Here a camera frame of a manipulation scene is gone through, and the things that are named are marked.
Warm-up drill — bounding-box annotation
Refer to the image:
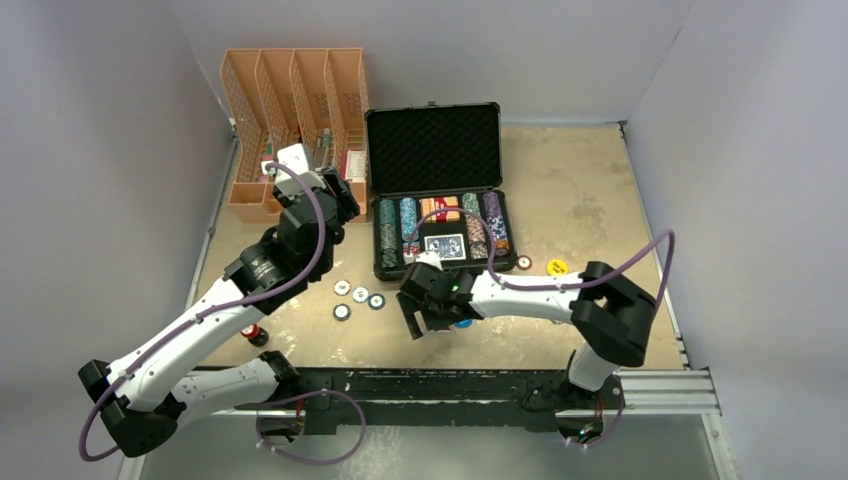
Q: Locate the purple chip stack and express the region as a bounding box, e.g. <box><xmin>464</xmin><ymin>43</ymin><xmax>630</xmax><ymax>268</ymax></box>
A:
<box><xmin>483</xmin><ymin>191</ymin><xmax>503</xmax><ymax>221</ymax></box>

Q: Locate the silver stapler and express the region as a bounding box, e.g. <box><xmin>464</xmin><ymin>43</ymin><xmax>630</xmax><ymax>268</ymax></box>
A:
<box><xmin>314</xmin><ymin>128</ymin><xmax>332</xmax><ymax>170</ymax></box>

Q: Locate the blue white chip stack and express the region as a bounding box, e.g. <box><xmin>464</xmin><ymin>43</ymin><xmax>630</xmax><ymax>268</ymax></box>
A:
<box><xmin>487</xmin><ymin>215</ymin><xmax>509</xmax><ymax>243</ymax></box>

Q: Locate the white teal chip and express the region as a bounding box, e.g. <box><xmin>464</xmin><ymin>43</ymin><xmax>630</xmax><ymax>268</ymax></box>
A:
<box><xmin>351</xmin><ymin>286</ymin><xmax>370</xmax><ymax>303</ymax></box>

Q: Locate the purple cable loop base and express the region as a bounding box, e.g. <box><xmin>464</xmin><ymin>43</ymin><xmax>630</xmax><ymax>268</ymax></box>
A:
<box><xmin>255</xmin><ymin>389</ymin><xmax>367</xmax><ymax>466</ymax></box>

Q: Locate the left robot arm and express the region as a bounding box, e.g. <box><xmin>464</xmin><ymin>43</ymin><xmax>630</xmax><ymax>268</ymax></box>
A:
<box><xmin>77</xmin><ymin>162</ymin><xmax>360</xmax><ymax>462</ymax></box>

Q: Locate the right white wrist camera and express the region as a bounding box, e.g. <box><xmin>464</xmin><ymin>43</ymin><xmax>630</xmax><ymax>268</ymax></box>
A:
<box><xmin>414</xmin><ymin>251</ymin><xmax>443</xmax><ymax>270</ymax></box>

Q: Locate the red white poker chip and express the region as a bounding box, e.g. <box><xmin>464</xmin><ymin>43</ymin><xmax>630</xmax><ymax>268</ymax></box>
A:
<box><xmin>516</xmin><ymin>255</ymin><xmax>533</xmax><ymax>271</ymax></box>

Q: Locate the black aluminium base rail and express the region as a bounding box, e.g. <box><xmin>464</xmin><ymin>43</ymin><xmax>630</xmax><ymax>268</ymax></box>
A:
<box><xmin>188</xmin><ymin>366</ymin><xmax>720</xmax><ymax>435</ymax></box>

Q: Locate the white red small box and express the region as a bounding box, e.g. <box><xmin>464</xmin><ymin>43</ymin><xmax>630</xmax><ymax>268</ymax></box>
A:
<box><xmin>344</xmin><ymin>150</ymin><xmax>368</xmax><ymax>183</ymax></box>

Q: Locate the orange blue chip stack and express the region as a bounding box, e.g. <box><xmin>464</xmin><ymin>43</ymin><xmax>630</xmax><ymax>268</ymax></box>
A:
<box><xmin>466</xmin><ymin>216</ymin><xmax>488</xmax><ymax>260</ymax></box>

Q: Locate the green white chip stack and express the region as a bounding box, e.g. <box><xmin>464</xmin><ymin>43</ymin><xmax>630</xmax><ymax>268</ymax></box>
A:
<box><xmin>461</xmin><ymin>192</ymin><xmax>480</xmax><ymax>220</ymax></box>

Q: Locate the red black stamp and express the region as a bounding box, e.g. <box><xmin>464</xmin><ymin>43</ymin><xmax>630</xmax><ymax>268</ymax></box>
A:
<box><xmin>240</xmin><ymin>324</ymin><xmax>269</xmax><ymax>347</ymax></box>

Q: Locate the red gold card deck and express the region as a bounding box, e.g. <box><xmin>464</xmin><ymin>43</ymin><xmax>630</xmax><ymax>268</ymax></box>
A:
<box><xmin>419</xmin><ymin>196</ymin><xmax>460</xmax><ymax>223</ymax></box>

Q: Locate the yellow big blind button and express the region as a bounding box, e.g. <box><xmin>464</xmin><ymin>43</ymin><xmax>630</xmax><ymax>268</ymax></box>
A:
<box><xmin>546</xmin><ymin>258</ymin><xmax>569</xmax><ymax>277</ymax></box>

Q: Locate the blue card deck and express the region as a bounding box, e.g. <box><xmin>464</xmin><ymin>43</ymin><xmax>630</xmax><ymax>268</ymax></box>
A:
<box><xmin>424</xmin><ymin>233</ymin><xmax>467</xmax><ymax>261</ymax></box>

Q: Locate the light blue chip stack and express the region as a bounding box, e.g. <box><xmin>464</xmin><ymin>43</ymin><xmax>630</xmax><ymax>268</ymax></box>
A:
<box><xmin>399</xmin><ymin>197</ymin><xmax>418</xmax><ymax>243</ymax></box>

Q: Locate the red yellow chip stack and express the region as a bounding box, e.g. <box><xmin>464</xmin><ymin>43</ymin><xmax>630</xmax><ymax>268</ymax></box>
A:
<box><xmin>494</xmin><ymin>239</ymin><xmax>511</xmax><ymax>257</ymax></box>

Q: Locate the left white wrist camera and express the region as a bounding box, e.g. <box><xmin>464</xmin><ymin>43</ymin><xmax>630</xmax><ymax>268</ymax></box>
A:
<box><xmin>260</xmin><ymin>143</ymin><xmax>325</xmax><ymax>198</ymax></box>

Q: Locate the peach plastic desk organizer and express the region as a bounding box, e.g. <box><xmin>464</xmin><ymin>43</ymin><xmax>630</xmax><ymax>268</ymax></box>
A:
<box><xmin>220</xmin><ymin>48</ymin><xmax>370</xmax><ymax>224</ymax></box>

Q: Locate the dark teal chip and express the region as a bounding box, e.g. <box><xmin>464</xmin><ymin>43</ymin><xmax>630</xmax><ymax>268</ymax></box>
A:
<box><xmin>367</xmin><ymin>293</ymin><xmax>386</xmax><ymax>310</ymax></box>

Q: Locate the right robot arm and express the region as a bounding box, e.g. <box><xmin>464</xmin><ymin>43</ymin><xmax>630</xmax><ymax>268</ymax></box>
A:
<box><xmin>396</xmin><ymin>261</ymin><xmax>658</xmax><ymax>407</ymax></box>

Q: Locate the black poker chip case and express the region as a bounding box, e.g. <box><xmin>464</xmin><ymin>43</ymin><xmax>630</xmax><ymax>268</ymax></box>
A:
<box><xmin>364</xmin><ymin>102</ymin><xmax>518</xmax><ymax>282</ymax></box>

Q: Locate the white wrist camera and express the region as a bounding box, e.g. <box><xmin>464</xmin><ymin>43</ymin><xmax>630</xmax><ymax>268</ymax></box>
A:
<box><xmin>260</xmin><ymin>143</ymin><xmax>325</xmax><ymax>198</ymax></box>
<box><xmin>414</xmin><ymin>251</ymin><xmax>443</xmax><ymax>270</ymax></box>

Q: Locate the white chip far left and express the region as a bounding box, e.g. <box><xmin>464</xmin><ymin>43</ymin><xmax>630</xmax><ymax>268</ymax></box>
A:
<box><xmin>333</xmin><ymin>280</ymin><xmax>351</xmax><ymax>296</ymax></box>

